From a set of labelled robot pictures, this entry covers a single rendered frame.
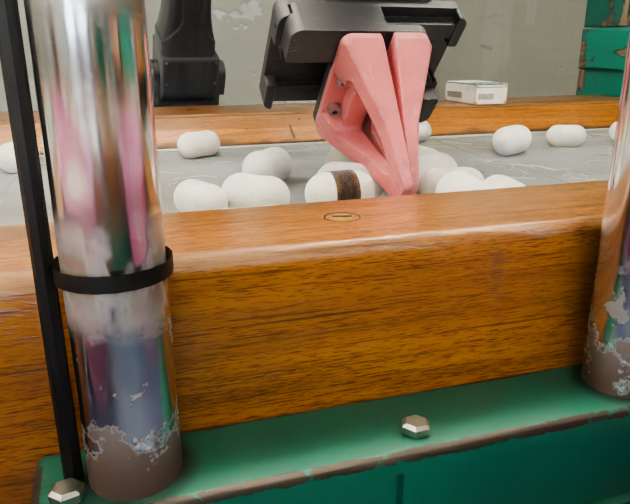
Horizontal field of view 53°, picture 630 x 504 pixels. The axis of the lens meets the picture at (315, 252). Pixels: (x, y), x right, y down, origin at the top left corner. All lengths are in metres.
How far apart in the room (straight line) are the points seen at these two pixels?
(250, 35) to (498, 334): 2.30
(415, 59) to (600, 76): 0.53
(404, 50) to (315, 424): 0.20
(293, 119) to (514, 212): 0.36
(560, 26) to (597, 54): 1.24
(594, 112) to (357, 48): 0.42
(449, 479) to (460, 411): 0.02
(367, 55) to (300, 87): 0.06
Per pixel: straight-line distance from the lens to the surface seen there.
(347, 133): 0.34
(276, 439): 0.18
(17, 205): 0.36
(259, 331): 0.18
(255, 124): 0.54
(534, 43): 2.17
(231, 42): 2.46
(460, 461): 0.18
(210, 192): 0.29
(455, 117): 0.61
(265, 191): 0.29
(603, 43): 0.84
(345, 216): 0.20
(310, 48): 0.32
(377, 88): 0.31
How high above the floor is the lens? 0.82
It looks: 18 degrees down
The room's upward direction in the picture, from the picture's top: straight up
